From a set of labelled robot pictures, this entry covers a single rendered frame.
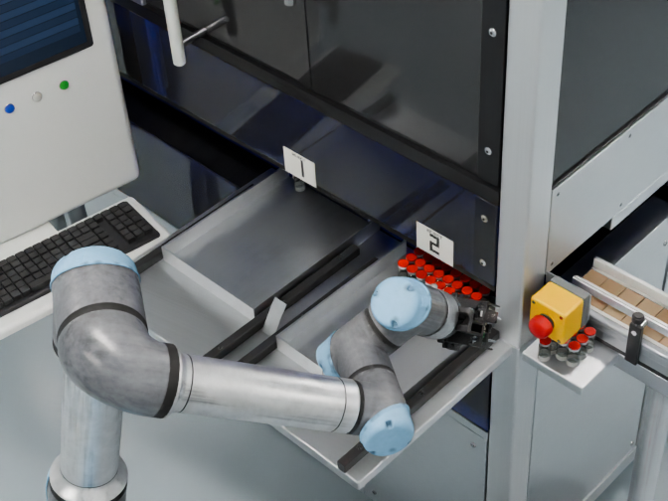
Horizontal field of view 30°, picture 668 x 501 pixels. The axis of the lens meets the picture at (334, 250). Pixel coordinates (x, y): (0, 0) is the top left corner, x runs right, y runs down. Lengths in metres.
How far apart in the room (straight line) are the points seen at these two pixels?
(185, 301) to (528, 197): 0.72
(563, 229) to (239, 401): 0.76
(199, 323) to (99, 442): 0.55
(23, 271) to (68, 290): 0.95
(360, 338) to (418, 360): 0.44
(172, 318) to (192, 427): 1.01
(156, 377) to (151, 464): 1.70
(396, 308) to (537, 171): 0.37
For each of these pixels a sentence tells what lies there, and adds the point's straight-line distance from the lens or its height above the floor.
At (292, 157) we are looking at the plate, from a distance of 2.40.
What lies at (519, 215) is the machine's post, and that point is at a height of 1.19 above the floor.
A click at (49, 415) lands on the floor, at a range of 3.42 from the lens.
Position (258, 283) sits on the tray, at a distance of 2.37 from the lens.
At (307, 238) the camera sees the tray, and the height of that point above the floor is 0.88.
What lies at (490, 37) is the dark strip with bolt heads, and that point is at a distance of 1.88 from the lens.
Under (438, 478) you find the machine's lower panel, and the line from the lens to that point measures 2.71.
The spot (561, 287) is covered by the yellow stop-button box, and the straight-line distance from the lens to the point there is 2.13.
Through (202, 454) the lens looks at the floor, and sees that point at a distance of 3.24.
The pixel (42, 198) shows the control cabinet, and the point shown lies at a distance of 2.67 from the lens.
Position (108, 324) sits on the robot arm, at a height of 1.42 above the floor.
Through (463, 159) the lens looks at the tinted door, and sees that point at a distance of 2.06.
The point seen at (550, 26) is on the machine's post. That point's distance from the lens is 1.83.
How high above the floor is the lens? 2.51
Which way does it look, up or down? 42 degrees down
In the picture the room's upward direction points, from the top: 4 degrees counter-clockwise
